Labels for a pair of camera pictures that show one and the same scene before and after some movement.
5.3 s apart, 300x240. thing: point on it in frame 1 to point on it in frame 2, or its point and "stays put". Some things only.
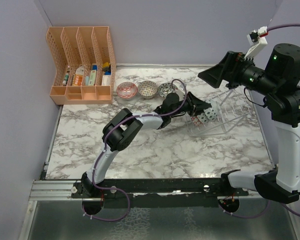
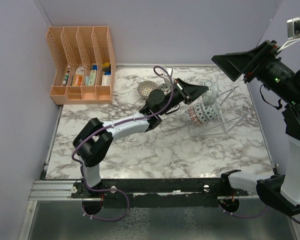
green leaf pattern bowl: x=165 y=88 stays put
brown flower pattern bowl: x=147 y=89 stays put
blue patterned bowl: x=127 y=90 to x=210 y=96
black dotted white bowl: x=211 y=112 stays put
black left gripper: x=196 y=106 to x=187 y=92
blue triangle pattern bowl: x=202 y=117 stays put
